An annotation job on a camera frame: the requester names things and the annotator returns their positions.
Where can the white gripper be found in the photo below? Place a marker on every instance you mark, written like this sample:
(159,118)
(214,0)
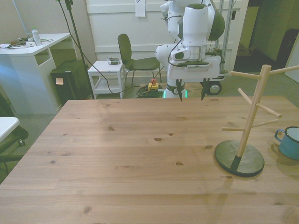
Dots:
(198,73)

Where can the blue enamel mug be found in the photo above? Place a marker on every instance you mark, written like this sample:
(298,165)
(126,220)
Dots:
(288,147)

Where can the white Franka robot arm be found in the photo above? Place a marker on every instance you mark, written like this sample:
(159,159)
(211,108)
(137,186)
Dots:
(195,28)

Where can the wooden mug tree black base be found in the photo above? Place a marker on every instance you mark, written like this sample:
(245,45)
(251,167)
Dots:
(240,161)

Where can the white wheeled cart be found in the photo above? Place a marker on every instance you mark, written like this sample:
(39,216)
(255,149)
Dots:
(214,88)

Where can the yellow emergency stop button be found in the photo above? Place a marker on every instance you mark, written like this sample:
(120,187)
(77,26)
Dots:
(153,85)

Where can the cart electronics wiring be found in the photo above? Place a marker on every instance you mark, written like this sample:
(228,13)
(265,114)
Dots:
(216,51)

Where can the dark plastic chair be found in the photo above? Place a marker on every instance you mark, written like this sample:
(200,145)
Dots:
(123,49)

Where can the small grey device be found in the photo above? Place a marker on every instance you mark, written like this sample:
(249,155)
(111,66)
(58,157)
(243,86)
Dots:
(113,61)

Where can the white side table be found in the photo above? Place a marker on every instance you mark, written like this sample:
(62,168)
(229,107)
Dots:
(105,67)

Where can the white paper sheet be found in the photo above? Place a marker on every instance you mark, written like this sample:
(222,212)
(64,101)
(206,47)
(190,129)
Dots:
(140,8)

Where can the black bag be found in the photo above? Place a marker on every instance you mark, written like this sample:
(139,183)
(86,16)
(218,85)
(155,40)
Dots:
(288,44)

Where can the black case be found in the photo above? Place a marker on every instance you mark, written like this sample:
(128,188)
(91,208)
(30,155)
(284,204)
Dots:
(70,88)

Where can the black tripod stand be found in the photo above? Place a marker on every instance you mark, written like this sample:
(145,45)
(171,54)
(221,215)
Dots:
(75,30)

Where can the orange sticky note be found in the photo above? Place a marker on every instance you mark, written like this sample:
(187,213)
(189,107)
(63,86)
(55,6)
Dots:
(59,81)

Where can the clear plastic bottle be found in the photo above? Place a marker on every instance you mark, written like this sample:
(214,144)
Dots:
(37,37)

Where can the small white box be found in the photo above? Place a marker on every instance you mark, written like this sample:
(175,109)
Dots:
(30,43)

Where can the white desk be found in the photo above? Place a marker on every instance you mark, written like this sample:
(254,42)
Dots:
(21,70)

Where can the tools pile on desk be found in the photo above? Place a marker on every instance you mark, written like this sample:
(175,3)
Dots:
(16,43)

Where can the white slanted pole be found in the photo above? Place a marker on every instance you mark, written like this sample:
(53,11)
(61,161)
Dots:
(19,18)

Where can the white table corner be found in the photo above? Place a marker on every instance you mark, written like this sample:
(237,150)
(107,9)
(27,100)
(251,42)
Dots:
(7,126)

